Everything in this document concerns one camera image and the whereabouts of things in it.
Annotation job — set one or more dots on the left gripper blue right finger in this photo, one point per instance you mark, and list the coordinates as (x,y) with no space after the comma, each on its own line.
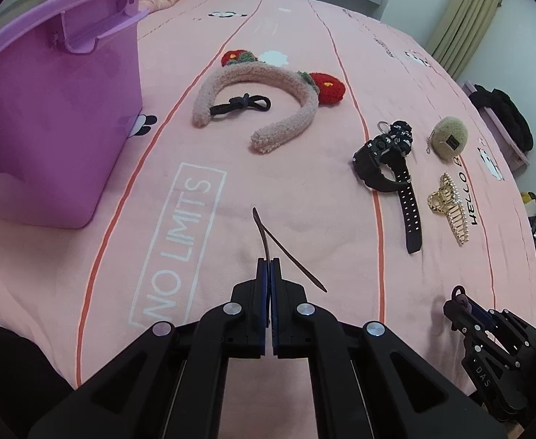
(278,320)

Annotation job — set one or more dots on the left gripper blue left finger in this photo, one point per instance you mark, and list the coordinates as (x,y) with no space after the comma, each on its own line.
(262,308)

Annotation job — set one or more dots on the black wrist watch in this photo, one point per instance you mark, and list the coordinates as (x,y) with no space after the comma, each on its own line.
(387,172)

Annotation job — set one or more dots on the pearl gold hair claw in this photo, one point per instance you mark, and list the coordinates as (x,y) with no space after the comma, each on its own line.
(447,202)

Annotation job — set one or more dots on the pink printed bed sheet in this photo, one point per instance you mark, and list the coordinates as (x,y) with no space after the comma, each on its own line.
(142,323)

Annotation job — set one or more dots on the black clothes on box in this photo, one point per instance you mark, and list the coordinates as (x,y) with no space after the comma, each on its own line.
(507,112)

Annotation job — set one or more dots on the purple plastic storage bin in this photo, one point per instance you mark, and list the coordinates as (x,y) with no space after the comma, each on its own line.
(70,94)

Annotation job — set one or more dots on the beige curtain right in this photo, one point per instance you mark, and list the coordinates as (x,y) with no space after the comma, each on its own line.
(459,33)

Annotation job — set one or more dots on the beige fuzzy pouch keychain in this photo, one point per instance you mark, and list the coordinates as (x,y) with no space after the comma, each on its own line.
(448,139)

